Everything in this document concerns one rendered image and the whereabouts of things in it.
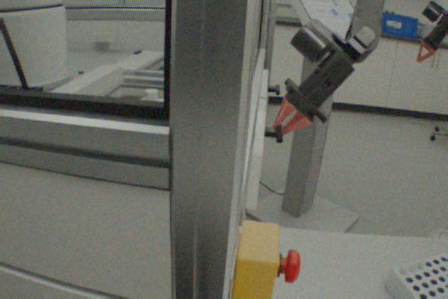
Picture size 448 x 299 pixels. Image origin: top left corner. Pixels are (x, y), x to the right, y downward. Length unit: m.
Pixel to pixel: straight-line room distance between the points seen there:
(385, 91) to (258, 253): 3.74
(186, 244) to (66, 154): 0.09
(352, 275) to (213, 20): 0.50
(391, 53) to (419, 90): 0.56
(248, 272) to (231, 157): 0.21
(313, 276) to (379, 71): 3.50
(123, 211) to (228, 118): 0.09
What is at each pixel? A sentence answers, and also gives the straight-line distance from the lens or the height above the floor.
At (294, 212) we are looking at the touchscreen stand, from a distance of 1.96.
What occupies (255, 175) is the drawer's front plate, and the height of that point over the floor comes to 0.89.
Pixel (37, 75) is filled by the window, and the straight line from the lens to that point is 0.24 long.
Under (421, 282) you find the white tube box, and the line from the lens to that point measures 0.59.
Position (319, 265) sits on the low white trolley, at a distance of 0.61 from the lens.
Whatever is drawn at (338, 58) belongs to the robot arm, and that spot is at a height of 1.06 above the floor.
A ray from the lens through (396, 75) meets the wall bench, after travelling 4.06.
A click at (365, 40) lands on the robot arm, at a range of 0.69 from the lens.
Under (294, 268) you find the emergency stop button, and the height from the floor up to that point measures 0.89.
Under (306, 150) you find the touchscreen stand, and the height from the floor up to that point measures 0.44.
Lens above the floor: 1.16
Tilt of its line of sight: 23 degrees down
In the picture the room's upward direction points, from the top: 3 degrees clockwise
